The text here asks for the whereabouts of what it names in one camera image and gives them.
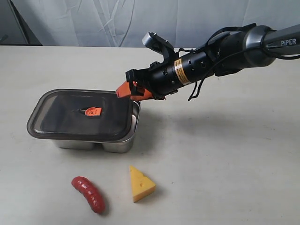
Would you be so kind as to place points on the dark transparent box lid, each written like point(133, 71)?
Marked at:
point(81, 115)

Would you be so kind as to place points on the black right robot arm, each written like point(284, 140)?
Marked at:
point(228, 51)

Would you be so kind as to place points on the dark panel at left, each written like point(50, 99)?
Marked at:
point(13, 29)

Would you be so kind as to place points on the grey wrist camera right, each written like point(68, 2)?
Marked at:
point(158, 44)

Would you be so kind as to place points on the red toy sausage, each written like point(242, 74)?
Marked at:
point(90, 192)

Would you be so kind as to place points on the stainless steel lunch box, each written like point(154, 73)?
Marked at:
point(120, 146)

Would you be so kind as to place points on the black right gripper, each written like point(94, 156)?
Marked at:
point(160, 80)

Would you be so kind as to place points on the yellow toy cheese wedge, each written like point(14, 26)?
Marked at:
point(141, 185)

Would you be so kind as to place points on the white backdrop curtain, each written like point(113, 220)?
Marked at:
point(123, 23)

